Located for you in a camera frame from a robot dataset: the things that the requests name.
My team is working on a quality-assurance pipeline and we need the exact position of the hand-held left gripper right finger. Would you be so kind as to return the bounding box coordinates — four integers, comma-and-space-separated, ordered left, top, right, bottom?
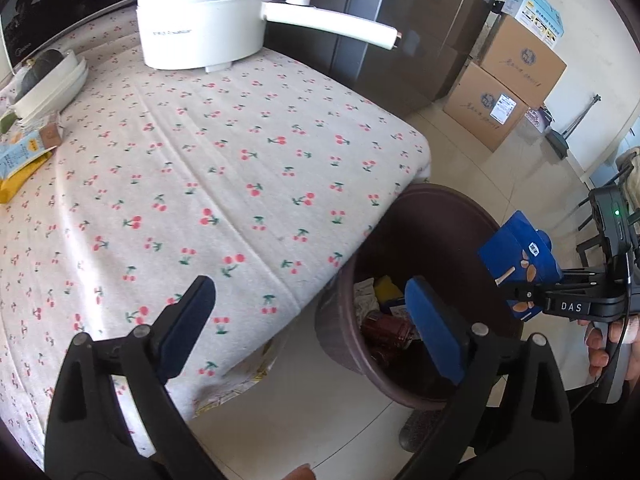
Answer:
395, 276, 575, 480

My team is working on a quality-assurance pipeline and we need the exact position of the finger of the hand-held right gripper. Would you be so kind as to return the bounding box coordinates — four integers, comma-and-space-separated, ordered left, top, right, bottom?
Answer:
509, 282, 553, 307
557, 266, 610, 285

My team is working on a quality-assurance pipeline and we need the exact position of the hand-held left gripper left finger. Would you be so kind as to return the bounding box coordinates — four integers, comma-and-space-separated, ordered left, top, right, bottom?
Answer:
44, 275, 226, 480

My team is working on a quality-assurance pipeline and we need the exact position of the torn blue cardboard box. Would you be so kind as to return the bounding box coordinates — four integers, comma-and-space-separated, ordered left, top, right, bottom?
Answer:
477, 208, 563, 322

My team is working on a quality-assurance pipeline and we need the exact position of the brown trash bin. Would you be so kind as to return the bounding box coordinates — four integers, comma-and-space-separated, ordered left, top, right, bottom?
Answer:
315, 183, 538, 411

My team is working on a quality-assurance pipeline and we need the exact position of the person's right hand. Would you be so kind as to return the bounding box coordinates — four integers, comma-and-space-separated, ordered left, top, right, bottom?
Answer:
582, 314, 640, 383

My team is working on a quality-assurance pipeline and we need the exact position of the yellow packet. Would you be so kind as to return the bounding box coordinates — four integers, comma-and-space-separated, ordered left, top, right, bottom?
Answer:
376, 275, 404, 302

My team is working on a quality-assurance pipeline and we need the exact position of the dark shoe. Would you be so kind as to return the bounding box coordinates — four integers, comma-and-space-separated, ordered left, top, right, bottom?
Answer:
400, 412, 446, 453

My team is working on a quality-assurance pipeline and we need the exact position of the black tripod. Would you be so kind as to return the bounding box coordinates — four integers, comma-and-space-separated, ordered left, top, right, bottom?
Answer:
547, 92, 601, 161

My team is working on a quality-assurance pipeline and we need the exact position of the small printed bag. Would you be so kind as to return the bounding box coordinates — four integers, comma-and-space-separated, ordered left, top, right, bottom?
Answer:
525, 107, 554, 134

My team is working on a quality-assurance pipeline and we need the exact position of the cherry print tablecloth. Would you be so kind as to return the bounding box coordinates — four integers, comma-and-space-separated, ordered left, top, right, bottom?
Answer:
0, 7, 432, 471

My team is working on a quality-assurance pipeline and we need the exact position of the cardboard box with sticker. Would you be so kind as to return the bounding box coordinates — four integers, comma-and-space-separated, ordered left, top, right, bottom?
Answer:
443, 62, 530, 153

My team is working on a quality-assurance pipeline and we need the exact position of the yellow wrapper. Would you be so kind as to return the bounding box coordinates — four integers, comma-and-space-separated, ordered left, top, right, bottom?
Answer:
0, 152, 55, 205

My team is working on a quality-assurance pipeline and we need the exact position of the plain cardboard box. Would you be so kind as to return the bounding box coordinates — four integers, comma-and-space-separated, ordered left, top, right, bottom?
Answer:
479, 12, 567, 109

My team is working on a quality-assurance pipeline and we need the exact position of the light blue drink carton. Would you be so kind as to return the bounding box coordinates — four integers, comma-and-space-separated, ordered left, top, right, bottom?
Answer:
0, 125, 62, 183

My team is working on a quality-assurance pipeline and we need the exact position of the stack of white plates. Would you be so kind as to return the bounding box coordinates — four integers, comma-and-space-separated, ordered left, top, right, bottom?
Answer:
10, 50, 90, 120

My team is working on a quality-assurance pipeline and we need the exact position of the light blue printed box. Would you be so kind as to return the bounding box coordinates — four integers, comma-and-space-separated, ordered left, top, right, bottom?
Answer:
501, 0, 564, 50

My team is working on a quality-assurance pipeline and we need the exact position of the dark green squash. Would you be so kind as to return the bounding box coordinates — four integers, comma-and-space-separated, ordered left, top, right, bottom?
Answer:
14, 49, 68, 103

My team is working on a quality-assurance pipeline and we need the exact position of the white electric pot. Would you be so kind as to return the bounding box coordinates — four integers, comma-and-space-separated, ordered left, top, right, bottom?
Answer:
132, 0, 405, 73

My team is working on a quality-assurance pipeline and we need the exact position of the grey refrigerator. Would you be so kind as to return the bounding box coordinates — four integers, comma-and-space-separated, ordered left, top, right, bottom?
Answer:
262, 0, 501, 118

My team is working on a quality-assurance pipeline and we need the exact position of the black microwave oven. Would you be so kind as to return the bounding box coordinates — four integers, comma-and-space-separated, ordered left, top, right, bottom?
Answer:
0, 0, 146, 78

